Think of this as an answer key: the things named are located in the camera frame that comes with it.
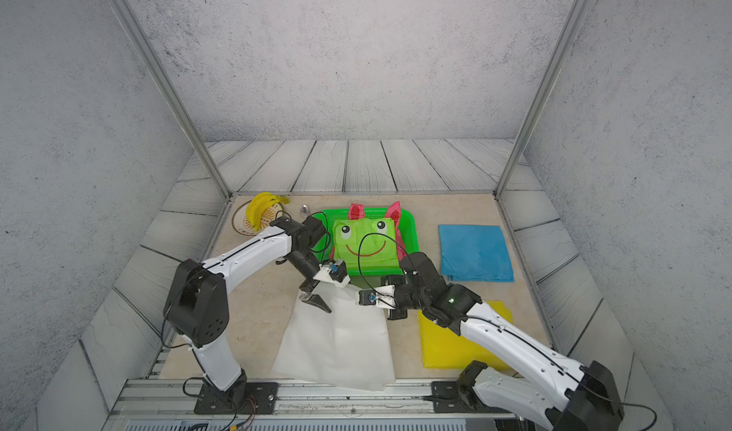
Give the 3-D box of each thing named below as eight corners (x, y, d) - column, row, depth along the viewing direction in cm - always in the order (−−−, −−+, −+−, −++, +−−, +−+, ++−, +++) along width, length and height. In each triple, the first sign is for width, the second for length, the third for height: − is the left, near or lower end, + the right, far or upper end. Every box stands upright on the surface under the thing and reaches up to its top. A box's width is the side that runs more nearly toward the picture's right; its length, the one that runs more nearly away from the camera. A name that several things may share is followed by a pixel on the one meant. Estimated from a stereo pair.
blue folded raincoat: (442, 281, 97) (444, 277, 95) (434, 230, 111) (435, 225, 109) (517, 281, 97) (520, 277, 94) (499, 230, 111) (501, 225, 109)
